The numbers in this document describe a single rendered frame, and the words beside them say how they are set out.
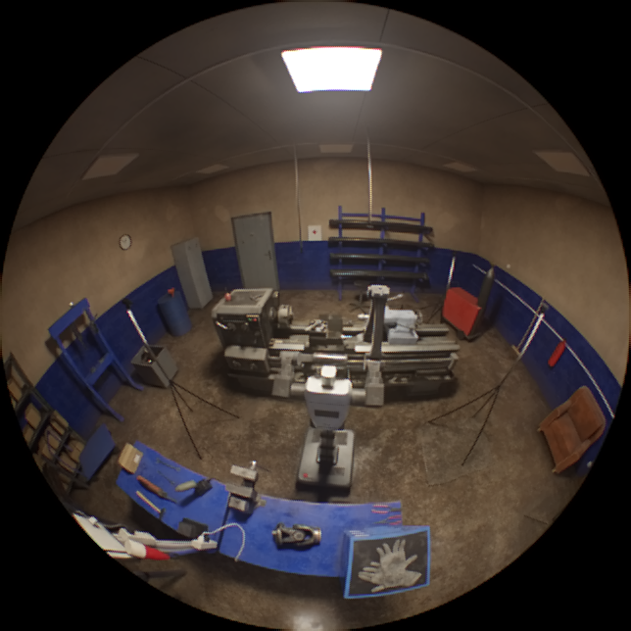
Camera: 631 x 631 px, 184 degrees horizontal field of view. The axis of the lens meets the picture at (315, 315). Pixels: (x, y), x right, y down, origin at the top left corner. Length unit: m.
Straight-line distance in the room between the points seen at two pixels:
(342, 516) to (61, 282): 4.44
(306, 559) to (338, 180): 5.50
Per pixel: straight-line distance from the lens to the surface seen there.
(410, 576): 1.12
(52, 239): 4.17
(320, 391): 0.91
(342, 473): 2.04
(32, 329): 4.04
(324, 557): 1.44
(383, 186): 4.94
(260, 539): 1.47
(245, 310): 2.04
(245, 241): 5.36
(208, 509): 1.59
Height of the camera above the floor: 2.26
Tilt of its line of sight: 32 degrees down
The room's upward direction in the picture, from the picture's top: 3 degrees counter-clockwise
